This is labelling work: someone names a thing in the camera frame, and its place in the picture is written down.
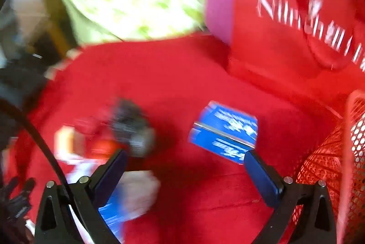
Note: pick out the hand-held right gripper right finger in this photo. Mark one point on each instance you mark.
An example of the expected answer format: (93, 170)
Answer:
(261, 178)

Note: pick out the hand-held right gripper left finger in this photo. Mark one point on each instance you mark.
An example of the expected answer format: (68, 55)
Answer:
(109, 178)

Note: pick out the blue and white packet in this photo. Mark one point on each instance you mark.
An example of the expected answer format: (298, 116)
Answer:
(111, 214)

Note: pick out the white bottle with red cap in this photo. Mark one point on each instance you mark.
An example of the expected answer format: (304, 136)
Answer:
(68, 141)

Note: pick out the black plastic bag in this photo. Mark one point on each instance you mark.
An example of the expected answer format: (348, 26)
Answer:
(131, 124)

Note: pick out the blue tissue packet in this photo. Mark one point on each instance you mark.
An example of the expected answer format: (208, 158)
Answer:
(225, 130)

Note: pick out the red mesh basket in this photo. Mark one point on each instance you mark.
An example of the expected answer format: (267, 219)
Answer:
(322, 170)

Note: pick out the red tablecloth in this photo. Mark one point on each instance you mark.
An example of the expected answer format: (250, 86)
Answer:
(176, 84)

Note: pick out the black jacket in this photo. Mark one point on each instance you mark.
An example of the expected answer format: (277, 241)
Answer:
(17, 84)

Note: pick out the red paper gift bag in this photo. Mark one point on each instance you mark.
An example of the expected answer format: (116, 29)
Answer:
(271, 41)

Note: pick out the curved wooden frame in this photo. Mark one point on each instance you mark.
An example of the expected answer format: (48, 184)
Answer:
(54, 19)

